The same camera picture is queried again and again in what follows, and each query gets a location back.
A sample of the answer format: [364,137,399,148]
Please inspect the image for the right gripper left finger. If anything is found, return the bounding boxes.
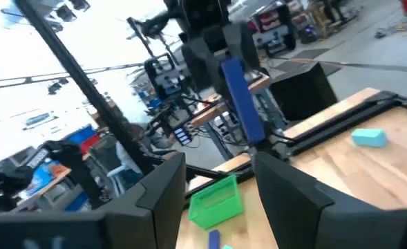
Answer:
[0,151,187,249]

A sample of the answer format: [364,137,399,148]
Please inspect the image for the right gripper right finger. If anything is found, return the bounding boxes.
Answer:
[253,151,407,249]

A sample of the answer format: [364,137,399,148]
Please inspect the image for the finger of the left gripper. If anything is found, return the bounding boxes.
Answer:
[239,41,261,75]
[182,50,225,95]

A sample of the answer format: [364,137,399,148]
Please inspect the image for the teal oblong block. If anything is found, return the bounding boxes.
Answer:
[350,128,388,149]

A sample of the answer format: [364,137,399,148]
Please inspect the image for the black wheeled cart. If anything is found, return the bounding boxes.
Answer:
[249,5,297,58]

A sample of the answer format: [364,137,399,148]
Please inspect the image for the wooden work table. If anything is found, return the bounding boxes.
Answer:
[189,74,272,129]

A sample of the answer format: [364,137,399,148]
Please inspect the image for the black box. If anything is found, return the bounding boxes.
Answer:
[269,62,338,122]

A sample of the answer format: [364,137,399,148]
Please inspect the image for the green plastic basket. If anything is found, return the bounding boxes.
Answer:
[187,174,245,230]

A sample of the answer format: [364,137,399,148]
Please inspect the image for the person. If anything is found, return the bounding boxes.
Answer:
[115,122,178,181]

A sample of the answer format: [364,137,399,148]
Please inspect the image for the red storage bin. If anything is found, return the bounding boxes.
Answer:
[80,133,102,155]

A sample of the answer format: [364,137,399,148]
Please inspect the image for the blue storage bin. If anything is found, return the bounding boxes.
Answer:
[66,124,97,145]

